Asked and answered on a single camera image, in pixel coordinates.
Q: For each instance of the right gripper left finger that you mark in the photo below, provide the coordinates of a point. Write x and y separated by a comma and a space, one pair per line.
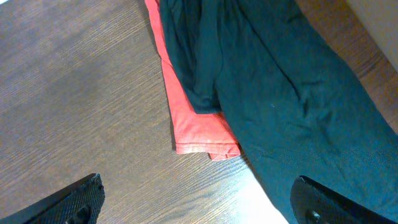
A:
78, 203

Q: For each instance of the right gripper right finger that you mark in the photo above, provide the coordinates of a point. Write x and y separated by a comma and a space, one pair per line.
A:
313, 203

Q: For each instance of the black garment in pile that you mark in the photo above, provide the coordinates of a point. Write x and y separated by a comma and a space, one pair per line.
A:
293, 104

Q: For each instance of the red garment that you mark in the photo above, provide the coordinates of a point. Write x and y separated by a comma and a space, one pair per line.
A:
193, 133

